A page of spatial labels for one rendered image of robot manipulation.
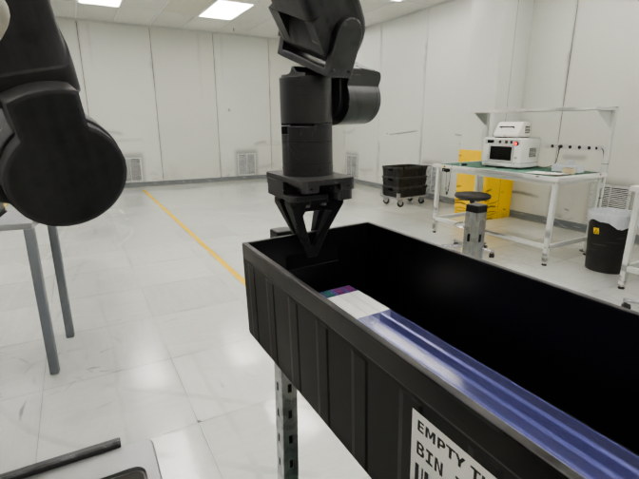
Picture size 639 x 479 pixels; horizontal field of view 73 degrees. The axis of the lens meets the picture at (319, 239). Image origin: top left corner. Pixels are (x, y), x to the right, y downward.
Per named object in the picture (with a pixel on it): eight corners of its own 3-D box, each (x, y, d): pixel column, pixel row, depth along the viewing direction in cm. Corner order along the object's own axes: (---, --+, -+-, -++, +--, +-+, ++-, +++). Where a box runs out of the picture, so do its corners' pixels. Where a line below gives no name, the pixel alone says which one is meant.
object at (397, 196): (408, 200, 720) (410, 163, 704) (428, 203, 683) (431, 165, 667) (378, 203, 687) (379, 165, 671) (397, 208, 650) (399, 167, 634)
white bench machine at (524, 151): (499, 164, 477) (504, 122, 465) (538, 167, 442) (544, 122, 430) (479, 166, 456) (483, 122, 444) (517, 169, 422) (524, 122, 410)
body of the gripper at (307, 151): (312, 182, 56) (311, 122, 54) (356, 193, 47) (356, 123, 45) (265, 186, 53) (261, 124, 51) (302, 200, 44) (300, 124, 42)
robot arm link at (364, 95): (282, -6, 44) (342, 15, 39) (357, 11, 52) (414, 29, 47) (262, 110, 50) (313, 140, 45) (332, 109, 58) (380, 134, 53)
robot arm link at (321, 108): (267, 67, 46) (303, 63, 42) (313, 71, 51) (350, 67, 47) (270, 134, 48) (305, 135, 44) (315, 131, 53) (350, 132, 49)
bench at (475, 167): (472, 224, 546) (478, 160, 525) (593, 255, 420) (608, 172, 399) (428, 231, 511) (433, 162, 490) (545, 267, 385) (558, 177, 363)
